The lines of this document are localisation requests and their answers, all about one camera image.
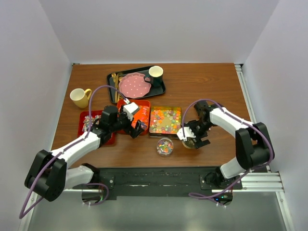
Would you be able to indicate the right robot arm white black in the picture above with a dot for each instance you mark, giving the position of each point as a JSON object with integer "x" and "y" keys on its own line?
{"x": 253, "y": 146}

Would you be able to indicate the black serving tray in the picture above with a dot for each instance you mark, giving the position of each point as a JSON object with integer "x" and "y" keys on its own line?
{"x": 144, "y": 70}

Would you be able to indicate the yellow mug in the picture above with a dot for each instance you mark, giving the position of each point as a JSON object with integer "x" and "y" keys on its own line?
{"x": 80, "y": 97}

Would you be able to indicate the orange tin of lollipops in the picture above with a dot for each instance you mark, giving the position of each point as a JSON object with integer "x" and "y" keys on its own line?
{"x": 143, "y": 114}

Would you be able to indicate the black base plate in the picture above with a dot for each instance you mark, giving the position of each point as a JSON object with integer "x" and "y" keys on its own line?
{"x": 159, "y": 181}

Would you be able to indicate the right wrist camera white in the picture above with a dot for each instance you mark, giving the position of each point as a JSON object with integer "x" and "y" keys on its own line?
{"x": 185, "y": 133}

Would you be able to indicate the gold cutlery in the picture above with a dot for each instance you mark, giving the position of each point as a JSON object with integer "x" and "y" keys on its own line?
{"x": 115, "y": 78}

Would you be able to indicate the clear plastic jar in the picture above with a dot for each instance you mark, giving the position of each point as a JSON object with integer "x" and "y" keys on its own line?
{"x": 165, "y": 146}

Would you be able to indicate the gold jar lid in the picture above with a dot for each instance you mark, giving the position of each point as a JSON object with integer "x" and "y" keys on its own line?
{"x": 189, "y": 143}

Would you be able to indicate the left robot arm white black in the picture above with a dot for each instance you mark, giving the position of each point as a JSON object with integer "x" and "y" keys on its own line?
{"x": 51, "y": 172}

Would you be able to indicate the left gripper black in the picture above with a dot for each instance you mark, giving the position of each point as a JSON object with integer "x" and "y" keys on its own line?
{"x": 137, "y": 130}

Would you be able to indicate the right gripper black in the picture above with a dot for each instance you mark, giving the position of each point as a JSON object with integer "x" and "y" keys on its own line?
{"x": 197, "y": 141}

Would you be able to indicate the gold tin of gummies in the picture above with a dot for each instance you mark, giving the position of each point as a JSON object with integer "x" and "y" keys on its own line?
{"x": 165, "y": 121}

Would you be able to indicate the dark green mug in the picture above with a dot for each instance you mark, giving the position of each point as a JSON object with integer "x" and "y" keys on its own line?
{"x": 155, "y": 76}

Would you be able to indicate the pink polka dot plate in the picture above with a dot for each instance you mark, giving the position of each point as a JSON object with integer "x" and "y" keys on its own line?
{"x": 134, "y": 86}

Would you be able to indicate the red tin of candies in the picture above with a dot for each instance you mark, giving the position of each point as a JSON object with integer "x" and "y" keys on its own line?
{"x": 83, "y": 124}

